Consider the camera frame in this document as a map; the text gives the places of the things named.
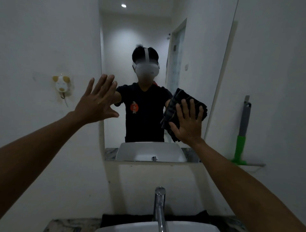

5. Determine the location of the chrome faucet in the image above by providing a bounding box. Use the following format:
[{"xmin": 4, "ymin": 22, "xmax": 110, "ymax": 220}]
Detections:
[{"xmin": 153, "ymin": 186, "xmax": 168, "ymax": 232}]

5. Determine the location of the frameless wall mirror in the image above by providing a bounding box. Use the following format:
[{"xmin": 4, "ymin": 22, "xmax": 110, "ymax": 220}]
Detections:
[{"xmin": 98, "ymin": 0, "xmax": 239, "ymax": 163}]

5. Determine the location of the green grey squeegee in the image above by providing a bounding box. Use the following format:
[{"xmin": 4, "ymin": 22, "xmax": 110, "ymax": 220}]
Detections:
[{"xmin": 230, "ymin": 95, "xmax": 266, "ymax": 167}]

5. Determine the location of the black cleaning cloth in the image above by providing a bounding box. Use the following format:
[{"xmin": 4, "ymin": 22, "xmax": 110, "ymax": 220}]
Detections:
[{"xmin": 160, "ymin": 88, "xmax": 208, "ymax": 143}]

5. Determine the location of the person's left forearm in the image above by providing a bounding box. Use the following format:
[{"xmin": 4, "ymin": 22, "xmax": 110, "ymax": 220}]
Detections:
[{"xmin": 0, "ymin": 111, "xmax": 83, "ymax": 218}]

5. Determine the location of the white yellow animal wall hook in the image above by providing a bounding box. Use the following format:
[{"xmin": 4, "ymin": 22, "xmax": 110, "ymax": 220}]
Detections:
[{"xmin": 52, "ymin": 74, "xmax": 71, "ymax": 107}]

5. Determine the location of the person's right forearm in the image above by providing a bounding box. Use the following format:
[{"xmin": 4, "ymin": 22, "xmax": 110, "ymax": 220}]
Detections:
[{"xmin": 191, "ymin": 139, "xmax": 306, "ymax": 232}]

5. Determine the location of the person's left hand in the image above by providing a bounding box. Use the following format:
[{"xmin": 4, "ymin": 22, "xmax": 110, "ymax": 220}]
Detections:
[{"xmin": 74, "ymin": 74, "xmax": 119, "ymax": 125}]

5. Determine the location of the person's right hand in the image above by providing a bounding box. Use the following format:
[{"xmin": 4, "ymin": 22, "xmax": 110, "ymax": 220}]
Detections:
[{"xmin": 168, "ymin": 99, "xmax": 205, "ymax": 147}]

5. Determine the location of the white ceramic sink basin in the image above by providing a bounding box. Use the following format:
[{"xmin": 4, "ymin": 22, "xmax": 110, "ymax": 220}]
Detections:
[{"xmin": 94, "ymin": 221, "xmax": 220, "ymax": 232}]

